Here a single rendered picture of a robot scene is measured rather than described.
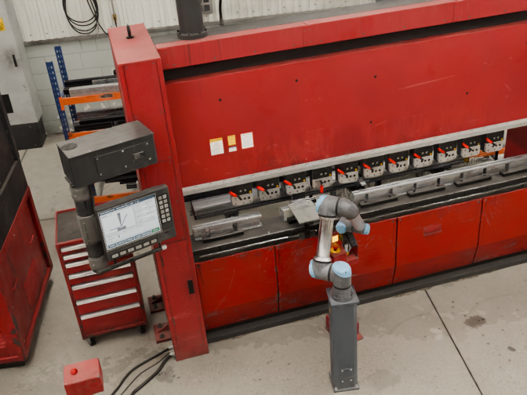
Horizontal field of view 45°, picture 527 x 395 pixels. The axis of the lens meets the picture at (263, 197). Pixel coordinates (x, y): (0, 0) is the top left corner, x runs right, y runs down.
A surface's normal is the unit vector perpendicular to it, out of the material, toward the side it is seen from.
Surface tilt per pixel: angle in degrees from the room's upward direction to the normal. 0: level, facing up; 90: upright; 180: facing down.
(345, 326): 90
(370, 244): 90
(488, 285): 0
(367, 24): 90
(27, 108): 90
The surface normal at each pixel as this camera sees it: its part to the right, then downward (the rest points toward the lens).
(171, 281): 0.27, 0.47
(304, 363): -0.07, -0.86
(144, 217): 0.52, 0.40
